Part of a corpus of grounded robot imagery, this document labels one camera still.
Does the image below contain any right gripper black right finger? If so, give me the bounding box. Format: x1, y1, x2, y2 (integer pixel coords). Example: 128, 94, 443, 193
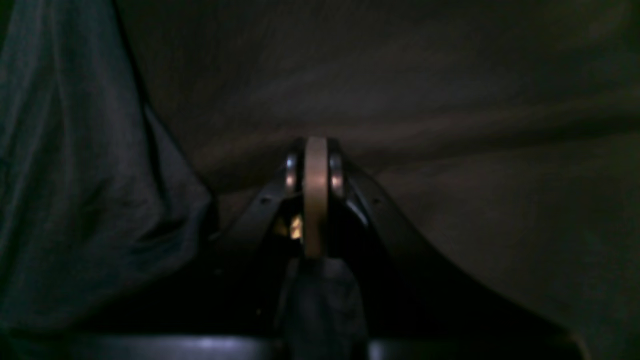
327, 139, 551, 331

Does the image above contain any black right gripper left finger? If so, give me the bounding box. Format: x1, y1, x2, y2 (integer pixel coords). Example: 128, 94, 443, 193
203, 140, 303, 321

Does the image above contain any dark blue-grey T-shirt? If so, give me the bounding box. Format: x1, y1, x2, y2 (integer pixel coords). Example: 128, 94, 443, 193
1, 0, 211, 331

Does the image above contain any black table cloth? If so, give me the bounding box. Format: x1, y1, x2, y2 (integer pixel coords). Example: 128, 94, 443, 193
116, 0, 640, 360

